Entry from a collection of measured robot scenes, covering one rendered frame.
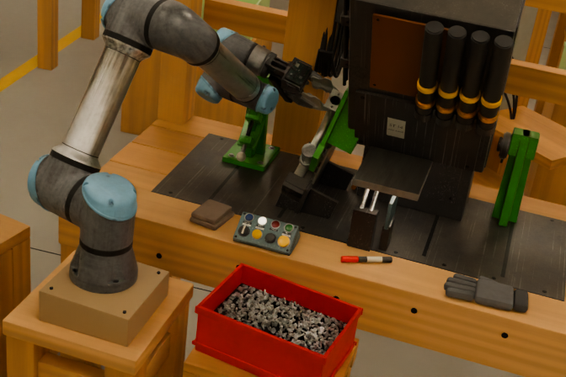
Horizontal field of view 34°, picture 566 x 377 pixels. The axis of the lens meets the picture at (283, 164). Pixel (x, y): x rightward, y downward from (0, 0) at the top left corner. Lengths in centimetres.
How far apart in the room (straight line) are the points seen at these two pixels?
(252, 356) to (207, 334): 11
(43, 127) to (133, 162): 226
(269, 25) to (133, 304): 111
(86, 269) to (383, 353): 170
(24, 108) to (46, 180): 306
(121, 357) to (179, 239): 46
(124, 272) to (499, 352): 90
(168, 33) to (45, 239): 209
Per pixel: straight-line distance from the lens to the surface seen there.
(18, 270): 258
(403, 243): 241
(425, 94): 208
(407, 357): 351
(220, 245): 232
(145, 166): 267
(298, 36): 269
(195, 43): 202
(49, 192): 206
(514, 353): 228
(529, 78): 270
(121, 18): 206
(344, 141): 236
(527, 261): 247
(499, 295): 225
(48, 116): 503
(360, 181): 218
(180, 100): 290
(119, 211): 197
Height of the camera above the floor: 212
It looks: 27 degrees down
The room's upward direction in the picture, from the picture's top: 7 degrees clockwise
